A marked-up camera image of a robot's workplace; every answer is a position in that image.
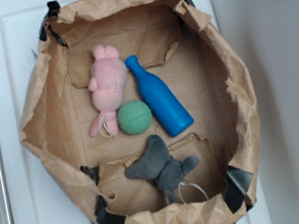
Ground gray plush elephant toy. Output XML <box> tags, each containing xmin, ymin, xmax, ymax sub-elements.
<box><xmin>125</xmin><ymin>135</ymin><xmax>209</xmax><ymax>205</ymax></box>

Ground brown paper-lined cardboard box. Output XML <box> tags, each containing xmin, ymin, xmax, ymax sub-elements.
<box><xmin>19</xmin><ymin>0</ymin><xmax>260</xmax><ymax>224</ymax></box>

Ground green rubber ball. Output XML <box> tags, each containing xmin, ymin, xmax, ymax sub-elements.
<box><xmin>118</xmin><ymin>100</ymin><xmax>152</xmax><ymax>135</ymax></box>

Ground blue plastic bottle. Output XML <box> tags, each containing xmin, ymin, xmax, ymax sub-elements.
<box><xmin>125</xmin><ymin>55</ymin><xmax>194</xmax><ymax>137</ymax></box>

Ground pink plush bunny toy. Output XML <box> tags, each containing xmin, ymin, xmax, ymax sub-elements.
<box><xmin>88</xmin><ymin>44</ymin><xmax>128</xmax><ymax>137</ymax></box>

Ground white plastic tray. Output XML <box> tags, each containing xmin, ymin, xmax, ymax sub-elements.
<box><xmin>0</xmin><ymin>0</ymin><xmax>274</xmax><ymax>224</ymax></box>

